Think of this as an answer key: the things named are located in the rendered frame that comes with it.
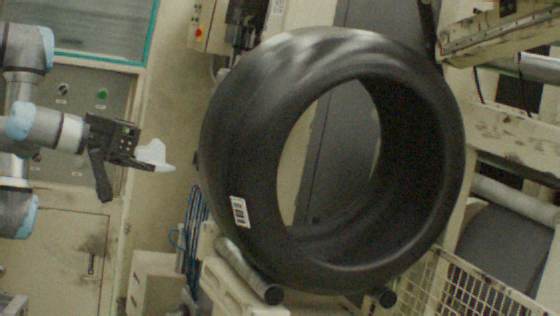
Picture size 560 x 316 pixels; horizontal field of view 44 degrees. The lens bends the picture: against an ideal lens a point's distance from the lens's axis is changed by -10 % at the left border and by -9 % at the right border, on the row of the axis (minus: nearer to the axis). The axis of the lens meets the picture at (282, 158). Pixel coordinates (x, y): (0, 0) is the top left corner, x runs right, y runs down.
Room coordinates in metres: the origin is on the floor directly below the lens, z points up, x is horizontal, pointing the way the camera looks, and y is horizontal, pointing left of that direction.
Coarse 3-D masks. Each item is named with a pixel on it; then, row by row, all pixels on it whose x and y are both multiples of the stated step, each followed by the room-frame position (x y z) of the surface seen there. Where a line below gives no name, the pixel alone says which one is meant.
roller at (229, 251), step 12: (228, 240) 1.77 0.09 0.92; (228, 252) 1.71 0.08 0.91; (240, 252) 1.68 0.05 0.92; (240, 264) 1.63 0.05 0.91; (252, 264) 1.61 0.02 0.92; (252, 276) 1.56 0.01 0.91; (264, 276) 1.54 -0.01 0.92; (264, 288) 1.49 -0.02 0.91; (276, 288) 1.48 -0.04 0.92; (264, 300) 1.48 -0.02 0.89; (276, 300) 1.49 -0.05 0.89
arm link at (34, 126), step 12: (12, 108) 1.34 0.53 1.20; (24, 108) 1.34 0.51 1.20; (36, 108) 1.36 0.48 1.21; (48, 108) 1.39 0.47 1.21; (12, 120) 1.32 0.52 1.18; (24, 120) 1.33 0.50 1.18; (36, 120) 1.34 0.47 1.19; (48, 120) 1.35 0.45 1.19; (60, 120) 1.37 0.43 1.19; (12, 132) 1.33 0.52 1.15; (24, 132) 1.33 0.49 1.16; (36, 132) 1.34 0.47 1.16; (48, 132) 1.35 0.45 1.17; (60, 132) 1.36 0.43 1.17; (24, 144) 1.38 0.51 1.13; (36, 144) 1.36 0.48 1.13; (48, 144) 1.36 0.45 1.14
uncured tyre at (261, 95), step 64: (256, 64) 1.55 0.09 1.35; (320, 64) 1.47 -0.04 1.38; (384, 64) 1.52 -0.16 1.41; (256, 128) 1.44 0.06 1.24; (384, 128) 1.86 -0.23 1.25; (448, 128) 1.60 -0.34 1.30; (256, 192) 1.44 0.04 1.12; (384, 192) 1.87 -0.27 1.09; (448, 192) 1.62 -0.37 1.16; (256, 256) 1.48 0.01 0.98; (320, 256) 1.78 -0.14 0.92; (384, 256) 1.58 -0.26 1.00
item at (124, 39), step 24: (0, 0) 1.89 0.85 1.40; (24, 0) 1.91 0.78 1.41; (48, 0) 1.94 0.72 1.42; (72, 0) 1.97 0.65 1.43; (96, 0) 2.00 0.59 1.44; (120, 0) 2.03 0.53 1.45; (144, 0) 2.06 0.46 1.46; (48, 24) 1.95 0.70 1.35; (72, 24) 1.98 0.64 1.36; (96, 24) 2.01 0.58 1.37; (120, 24) 2.03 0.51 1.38; (144, 24) 2.06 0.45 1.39; (72, 48) 1.98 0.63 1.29; (96, 48) 2.01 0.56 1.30; (120, 48) 2.04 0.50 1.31; (144, 48) 2.07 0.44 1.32
